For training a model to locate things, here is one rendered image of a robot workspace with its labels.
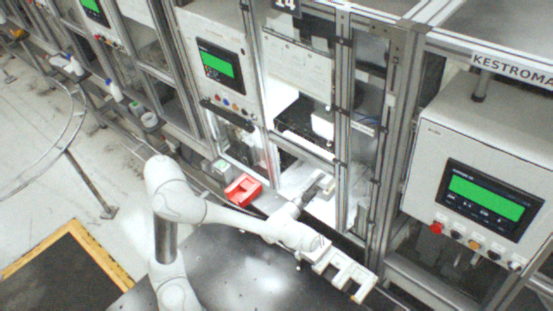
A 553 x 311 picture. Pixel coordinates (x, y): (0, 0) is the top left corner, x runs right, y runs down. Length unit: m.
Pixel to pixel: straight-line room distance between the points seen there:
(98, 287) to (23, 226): 1.00
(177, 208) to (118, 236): 2.00
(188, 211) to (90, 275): 1.93
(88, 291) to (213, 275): 1.29
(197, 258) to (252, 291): 0.37
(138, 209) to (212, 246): 1.35
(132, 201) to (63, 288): 0.82
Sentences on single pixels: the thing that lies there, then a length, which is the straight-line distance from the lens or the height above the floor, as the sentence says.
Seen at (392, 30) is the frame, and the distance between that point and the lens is 1.09.
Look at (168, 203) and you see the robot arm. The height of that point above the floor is 1.50.
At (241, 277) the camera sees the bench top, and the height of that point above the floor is 0.68.
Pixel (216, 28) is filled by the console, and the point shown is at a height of 1.81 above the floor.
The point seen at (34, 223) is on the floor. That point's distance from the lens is 3.88.
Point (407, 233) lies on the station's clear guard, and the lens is 1.65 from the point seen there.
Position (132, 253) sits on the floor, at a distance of 3.25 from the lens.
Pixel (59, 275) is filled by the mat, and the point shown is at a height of 0.01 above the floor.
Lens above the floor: 2.56
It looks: 47 degrees down
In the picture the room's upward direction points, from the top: 8 degrees counter-clockwise
